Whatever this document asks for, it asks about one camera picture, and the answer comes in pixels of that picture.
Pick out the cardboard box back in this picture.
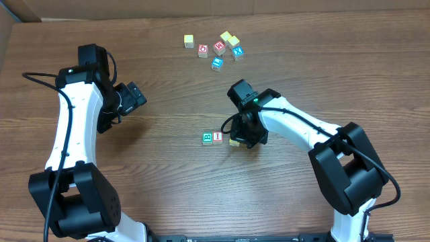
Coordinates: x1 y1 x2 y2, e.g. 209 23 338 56
1 0 429 22

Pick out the green letter B block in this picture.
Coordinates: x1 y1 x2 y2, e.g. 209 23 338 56
202 132 213 145

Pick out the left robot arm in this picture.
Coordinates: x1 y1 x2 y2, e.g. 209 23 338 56
28 44 155 242

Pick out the white blue picture block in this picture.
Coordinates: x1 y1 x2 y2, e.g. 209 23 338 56
232 46 244 61

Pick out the yellow block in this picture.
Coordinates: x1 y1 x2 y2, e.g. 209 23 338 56
183 34 194 48
227 36 240 49
220 31 232 45
229 138 240 147

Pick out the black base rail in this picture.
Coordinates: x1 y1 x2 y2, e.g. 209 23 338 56
147 233 394 242

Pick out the red letter E block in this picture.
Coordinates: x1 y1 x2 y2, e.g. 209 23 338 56
213 41 226 56

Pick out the white red letter block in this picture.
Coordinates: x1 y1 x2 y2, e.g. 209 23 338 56
212 131 223 145

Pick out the red letter block left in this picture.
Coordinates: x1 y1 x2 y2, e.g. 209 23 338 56
198 44 208 58

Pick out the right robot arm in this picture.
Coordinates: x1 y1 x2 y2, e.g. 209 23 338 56
227 79 394 241

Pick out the blue letter block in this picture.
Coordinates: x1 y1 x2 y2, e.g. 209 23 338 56
211 56 224 72

